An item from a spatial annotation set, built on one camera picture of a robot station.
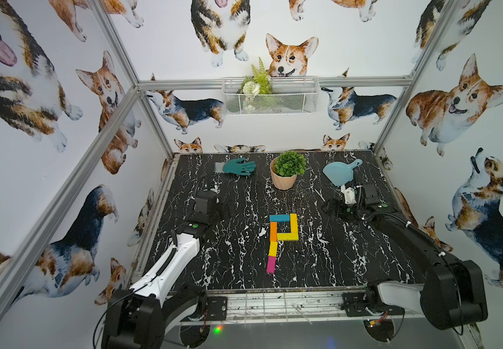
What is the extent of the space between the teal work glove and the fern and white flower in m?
0.34

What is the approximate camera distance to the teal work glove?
3.79ft

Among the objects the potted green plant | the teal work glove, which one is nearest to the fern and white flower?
the potted green plant
